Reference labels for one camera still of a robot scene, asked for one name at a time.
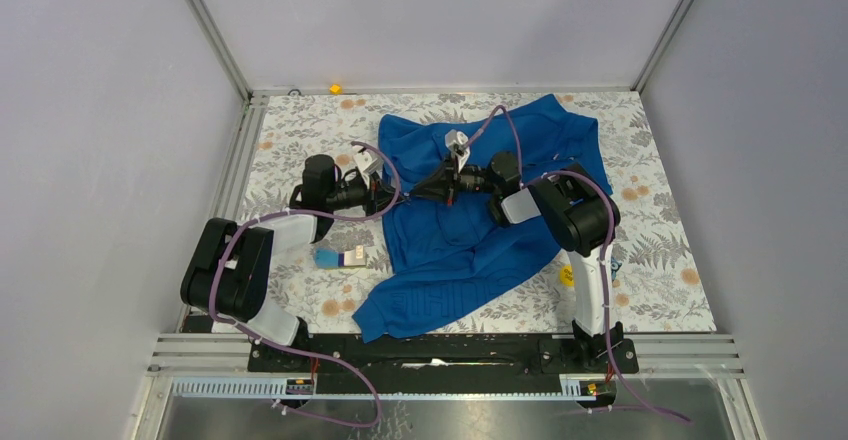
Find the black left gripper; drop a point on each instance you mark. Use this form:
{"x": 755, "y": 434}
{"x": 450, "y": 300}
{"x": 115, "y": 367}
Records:
{"x": 377, "y": 197}

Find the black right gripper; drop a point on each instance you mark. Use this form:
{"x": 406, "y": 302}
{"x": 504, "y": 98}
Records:
{"x": 438, "y": 187}

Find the blue zip-up jacket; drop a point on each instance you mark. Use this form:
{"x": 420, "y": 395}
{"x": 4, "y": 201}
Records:
{"x": 448, "y": 261}

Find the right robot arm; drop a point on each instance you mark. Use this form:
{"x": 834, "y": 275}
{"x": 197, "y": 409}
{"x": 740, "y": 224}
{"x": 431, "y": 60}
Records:
{"x": 579, "y": 214}

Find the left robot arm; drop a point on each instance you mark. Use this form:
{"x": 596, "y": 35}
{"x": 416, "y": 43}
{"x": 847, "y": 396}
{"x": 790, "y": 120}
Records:
{"x": 228, "y": 273}

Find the blue white striped block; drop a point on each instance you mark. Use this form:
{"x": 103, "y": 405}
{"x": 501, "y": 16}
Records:
{"x": 330, "y": 259}

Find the yellow round sticker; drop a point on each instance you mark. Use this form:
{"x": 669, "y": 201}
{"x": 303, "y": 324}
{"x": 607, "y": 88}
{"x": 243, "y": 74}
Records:
{"x": 566, "y": 276}

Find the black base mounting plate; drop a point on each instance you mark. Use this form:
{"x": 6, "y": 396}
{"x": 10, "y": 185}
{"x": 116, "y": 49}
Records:
{"x": 508, "y": 364}

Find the floral patterned table mat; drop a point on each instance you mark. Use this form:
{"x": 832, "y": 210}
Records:
{"x": 657, "y": 287}

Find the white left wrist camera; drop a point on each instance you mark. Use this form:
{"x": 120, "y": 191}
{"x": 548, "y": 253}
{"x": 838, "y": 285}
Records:
{"x": 367, "y": 162}

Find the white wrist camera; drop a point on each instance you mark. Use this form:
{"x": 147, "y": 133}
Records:
{"x": 367, "y": 162}
{"x": 458, "y": 150}

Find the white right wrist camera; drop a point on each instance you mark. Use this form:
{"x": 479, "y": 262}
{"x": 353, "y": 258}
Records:
{"x": 458, "y": 150}

